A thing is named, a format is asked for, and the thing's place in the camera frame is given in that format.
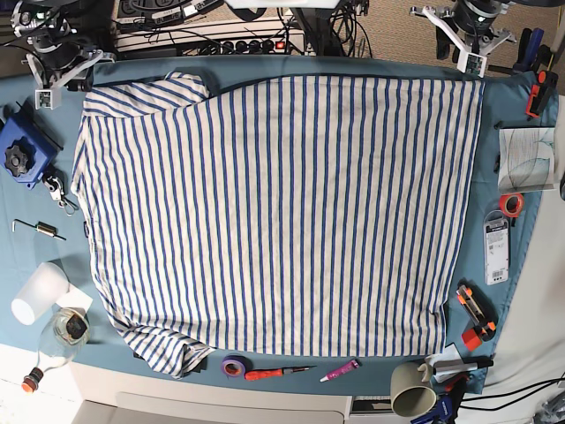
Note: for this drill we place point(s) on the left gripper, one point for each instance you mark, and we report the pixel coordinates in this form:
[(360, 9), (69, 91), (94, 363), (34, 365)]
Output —
[(469, 25)]

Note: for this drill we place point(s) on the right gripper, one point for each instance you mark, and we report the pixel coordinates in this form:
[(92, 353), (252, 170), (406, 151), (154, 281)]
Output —
[(68, 63)]

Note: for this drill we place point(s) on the blue white striped T-shirt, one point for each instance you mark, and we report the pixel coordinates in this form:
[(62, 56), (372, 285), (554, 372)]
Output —
[(312, 216)]

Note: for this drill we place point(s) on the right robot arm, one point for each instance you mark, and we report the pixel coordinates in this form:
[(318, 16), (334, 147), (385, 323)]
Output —
[(67, 38)]

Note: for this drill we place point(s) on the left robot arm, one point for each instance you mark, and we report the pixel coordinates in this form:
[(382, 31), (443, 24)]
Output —
[(464, 30)]

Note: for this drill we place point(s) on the blue black clamp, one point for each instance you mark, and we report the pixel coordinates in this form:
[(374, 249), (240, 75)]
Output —
[(532, 54)]

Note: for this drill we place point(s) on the blue block with black knob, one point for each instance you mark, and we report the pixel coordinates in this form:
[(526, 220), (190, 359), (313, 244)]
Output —
[(25, 151)]

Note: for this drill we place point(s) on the orange black clamp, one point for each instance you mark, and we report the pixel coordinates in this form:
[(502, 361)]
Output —
[(541, 92)]

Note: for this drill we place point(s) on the open leaf print booklet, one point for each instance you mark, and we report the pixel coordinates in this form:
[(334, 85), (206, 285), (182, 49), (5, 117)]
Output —
[(527, 162)]

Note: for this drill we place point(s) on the hex key with brass sleeve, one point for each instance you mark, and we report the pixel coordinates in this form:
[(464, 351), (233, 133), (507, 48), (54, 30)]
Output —
[(42, 228)]

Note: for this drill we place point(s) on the orange tape roll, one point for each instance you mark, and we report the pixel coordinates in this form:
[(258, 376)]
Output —
[(512, 204)]

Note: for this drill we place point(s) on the black power strip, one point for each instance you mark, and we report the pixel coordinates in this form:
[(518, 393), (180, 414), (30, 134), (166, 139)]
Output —
[(244, 47)]

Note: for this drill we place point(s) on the clear packaged tool box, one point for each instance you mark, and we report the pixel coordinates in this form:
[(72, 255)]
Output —
[(496, 247)]

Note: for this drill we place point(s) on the white plastic cup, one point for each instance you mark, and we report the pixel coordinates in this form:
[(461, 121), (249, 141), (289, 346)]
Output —
[(42, 290)]

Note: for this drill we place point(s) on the white paper card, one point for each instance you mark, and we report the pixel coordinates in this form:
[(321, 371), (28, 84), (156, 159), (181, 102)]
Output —
[(75, 299)]

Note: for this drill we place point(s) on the teal table cloth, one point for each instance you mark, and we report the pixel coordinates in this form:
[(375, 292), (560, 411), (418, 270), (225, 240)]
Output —
[(530, 340)]

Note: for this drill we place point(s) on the clear glass bottle orange cap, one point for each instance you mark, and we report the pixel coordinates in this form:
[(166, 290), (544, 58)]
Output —
[(61, 340)]

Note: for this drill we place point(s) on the orange black utility knife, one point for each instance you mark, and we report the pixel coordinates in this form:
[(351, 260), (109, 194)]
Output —
[(483, 322)]

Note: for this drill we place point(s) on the black marker pen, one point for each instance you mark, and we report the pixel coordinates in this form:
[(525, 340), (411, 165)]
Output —
[(461, 367)]

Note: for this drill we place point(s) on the white folded paper note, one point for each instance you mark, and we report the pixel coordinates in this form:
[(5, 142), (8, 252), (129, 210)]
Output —
[(449, 358)]

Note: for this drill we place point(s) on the purple tape roll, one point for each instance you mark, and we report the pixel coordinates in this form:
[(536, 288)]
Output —
[(235, 366)]

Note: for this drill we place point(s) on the pink tube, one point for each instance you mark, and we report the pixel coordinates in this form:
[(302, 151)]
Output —
[(351, 365)]

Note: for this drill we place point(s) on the grey ceramic mug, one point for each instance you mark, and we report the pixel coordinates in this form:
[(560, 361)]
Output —
[(410, 395)]

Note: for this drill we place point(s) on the blue clamp at bottom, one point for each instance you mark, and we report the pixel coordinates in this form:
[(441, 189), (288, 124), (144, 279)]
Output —
[(449, 402)]

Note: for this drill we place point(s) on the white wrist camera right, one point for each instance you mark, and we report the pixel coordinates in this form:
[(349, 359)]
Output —
[(47, 98)]

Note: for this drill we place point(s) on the silver carabiner keychain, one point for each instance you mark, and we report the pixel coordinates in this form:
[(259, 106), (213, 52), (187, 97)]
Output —
[(55, 186)]

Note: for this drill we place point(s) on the orange handle screwdriver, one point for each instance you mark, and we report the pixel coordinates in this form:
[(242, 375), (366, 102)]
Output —
[(260, 374)]

